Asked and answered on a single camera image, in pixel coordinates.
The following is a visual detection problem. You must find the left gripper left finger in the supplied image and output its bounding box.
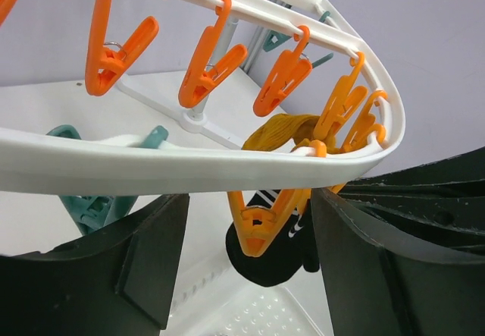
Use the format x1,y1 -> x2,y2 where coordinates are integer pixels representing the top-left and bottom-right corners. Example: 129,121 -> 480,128
1,194 -> 189,335

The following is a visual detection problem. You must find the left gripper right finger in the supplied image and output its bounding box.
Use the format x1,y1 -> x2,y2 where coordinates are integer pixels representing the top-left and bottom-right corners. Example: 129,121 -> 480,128
311,153 -> 484,335

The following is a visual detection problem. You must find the black striped sock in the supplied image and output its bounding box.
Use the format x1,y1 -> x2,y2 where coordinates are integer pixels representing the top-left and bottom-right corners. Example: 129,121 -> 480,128
225,190 -> 320,287

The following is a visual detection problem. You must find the orange clothes peg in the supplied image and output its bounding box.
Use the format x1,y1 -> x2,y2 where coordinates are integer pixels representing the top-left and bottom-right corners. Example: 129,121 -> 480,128
178,0 -> 248,108
227,140 -> 328,258
253,25 -> 312,117
85,0 -> 159,96
340,90 -> 387,153
313,52 -> 368,141

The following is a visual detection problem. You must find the white oval clip hanger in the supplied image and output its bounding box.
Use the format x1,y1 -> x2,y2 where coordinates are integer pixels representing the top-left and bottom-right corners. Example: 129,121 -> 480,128
1,0 -> 405,196

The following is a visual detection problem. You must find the mustard yellow sock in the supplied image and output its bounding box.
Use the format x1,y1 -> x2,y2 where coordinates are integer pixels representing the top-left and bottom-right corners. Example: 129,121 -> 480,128
242,114 -> 319,152

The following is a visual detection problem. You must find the teal clothes peg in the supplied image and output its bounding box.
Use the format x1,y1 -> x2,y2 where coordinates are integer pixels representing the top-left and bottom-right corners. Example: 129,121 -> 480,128
45,124 -> 170,235
262,4 -> 333,68

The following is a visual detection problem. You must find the white laundry basket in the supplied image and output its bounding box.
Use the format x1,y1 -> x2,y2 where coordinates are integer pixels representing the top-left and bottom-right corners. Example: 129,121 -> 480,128
158,191 -> 334,336

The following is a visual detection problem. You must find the white drying rack stand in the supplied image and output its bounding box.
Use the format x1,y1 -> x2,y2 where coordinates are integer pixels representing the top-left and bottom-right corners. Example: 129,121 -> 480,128
116,17 -> 267,149

